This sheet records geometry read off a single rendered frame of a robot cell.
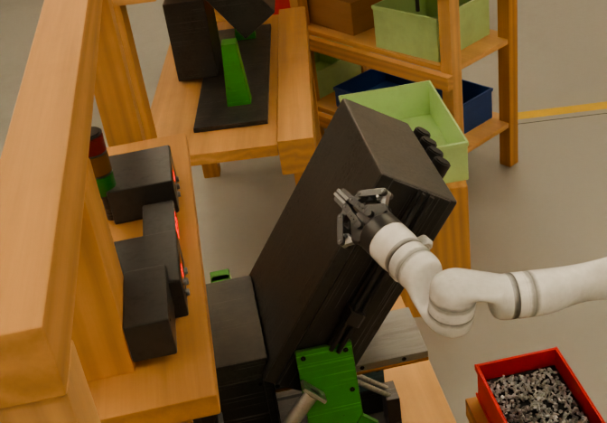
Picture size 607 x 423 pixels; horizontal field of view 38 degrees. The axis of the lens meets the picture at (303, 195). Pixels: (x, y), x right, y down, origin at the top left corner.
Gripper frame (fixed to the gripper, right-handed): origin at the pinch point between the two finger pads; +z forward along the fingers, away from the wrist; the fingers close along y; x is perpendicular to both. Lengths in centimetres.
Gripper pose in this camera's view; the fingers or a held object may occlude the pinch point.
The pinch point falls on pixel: (343, 198)
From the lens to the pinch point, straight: 155.8
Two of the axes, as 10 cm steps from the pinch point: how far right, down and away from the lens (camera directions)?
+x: 5.9, 4.1, 6.9
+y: -6.4, 7.6, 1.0
